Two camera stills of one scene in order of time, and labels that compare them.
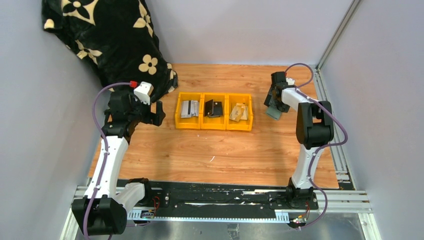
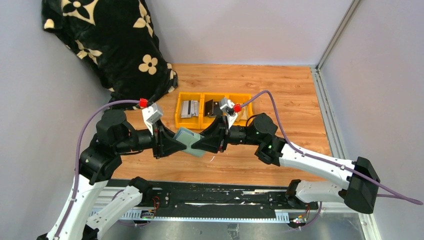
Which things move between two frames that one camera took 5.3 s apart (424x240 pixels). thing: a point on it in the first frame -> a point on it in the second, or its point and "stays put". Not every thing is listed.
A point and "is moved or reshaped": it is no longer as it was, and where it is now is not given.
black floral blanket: [116, 38] stays put
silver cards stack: [189, 108] stays put
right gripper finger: [267, 100] -> [210, 143]
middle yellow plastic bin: [213, 123] stays put
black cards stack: [213, 109] stays put
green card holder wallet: [273, 113] is moved or reshaped
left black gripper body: [145, 114] -> [157, 142]
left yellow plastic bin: [194, 122] stays put
